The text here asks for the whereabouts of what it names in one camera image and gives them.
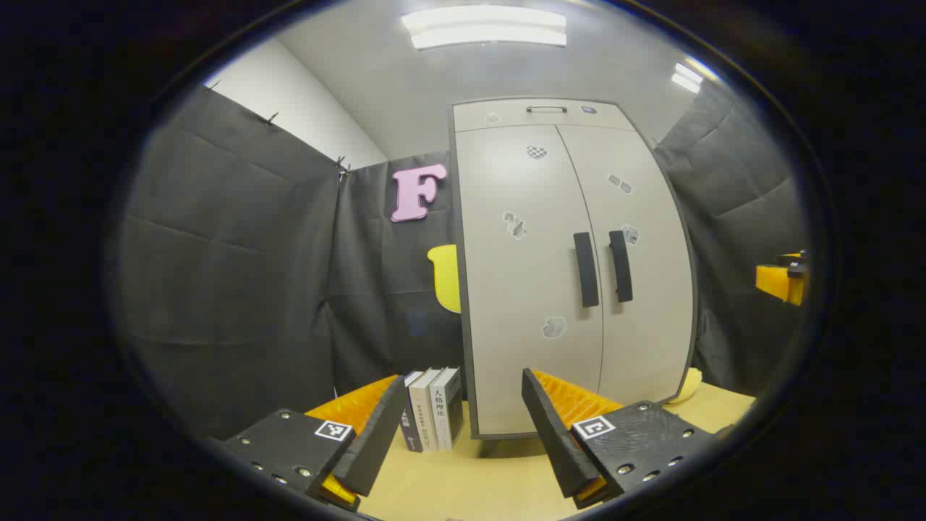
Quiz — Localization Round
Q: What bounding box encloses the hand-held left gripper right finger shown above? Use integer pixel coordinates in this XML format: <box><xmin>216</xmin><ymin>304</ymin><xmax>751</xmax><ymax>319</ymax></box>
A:
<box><xmin>522</xmin><ymin>368</ymin><xmax>724</xmax><ymax>509</ymax></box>

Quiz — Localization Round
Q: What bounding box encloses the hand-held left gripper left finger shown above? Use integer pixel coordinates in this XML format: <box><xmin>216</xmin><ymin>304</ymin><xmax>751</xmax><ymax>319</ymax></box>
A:
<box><xmin>217</xmin><ymin>375</ymin><xmax>408</xmax><ymax>513</ymax></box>

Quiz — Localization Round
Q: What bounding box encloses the grey cabinet door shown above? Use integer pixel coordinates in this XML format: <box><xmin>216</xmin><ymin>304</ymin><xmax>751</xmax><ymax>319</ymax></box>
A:
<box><xmin>556</xmin><ymin>124</ymin><xmax>697</xmax><ymax>406</ymax></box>
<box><xmin>454</xmin><ymin>124</ymin><xmax>605</xmax><ymax>437</ymax></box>

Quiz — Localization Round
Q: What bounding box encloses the black door handle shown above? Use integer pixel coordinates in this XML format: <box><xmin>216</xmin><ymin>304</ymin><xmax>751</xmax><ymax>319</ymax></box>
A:
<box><xmin>608</xmin><ymin>230</ymin><xmax>634</xmax><ymax>303</ymax></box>
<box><xmin>574</xmin><ymin>232</ymin><xmax>600</xmax><ymax>308</ymax></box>

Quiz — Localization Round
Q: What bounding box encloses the grey double-door shoe cabinet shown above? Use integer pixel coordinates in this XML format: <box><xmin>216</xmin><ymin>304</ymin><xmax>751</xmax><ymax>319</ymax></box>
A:
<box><xmin>449</xmin><ymin>98</ymin><xmax>699</xmax><ymax>440</ymax></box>

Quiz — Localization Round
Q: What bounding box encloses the white paperback book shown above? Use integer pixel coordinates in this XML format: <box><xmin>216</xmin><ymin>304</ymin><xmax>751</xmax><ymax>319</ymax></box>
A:
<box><xmin>409</xmin><ymin>368</ymin><xmax>442</xmax><ymax>453</ymax></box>

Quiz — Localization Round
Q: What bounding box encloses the small ceiling light panel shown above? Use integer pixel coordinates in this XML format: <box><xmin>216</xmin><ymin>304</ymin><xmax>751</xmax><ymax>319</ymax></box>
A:
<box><xmin>671</xmin><ymin>62</ymin><xmax>717</xmax><ymax>95</ymax></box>

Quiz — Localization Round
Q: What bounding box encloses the large ceiling light panel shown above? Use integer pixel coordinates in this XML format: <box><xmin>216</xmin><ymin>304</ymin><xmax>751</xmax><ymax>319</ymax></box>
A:
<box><xmin>402</xmin><ymin>6</ymin><xmax>569</xmax><ymax>50</ymax></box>

